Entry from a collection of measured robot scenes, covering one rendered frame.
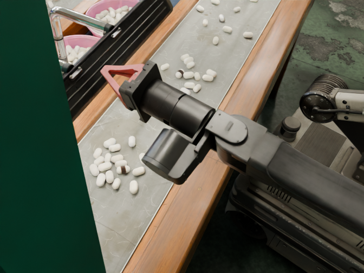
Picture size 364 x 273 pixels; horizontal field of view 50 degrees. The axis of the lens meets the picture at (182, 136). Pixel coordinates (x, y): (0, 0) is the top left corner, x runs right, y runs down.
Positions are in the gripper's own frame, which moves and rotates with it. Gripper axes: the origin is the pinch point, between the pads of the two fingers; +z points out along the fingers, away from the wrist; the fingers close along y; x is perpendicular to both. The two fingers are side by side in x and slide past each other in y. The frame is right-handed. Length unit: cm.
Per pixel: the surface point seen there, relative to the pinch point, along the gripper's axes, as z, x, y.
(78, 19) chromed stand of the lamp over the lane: 22.0, 11.7, 12.1
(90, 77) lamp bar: 10.2, 1.3, 12.1
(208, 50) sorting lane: 15, 49, 65
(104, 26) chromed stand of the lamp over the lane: 15.7, 13.1, 12.3
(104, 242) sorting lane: -3.4, -24.8, 39.3
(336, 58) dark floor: -16, 150, 180
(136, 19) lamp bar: 14.1, 20.8, 17.5
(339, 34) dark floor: -9, 176, 189
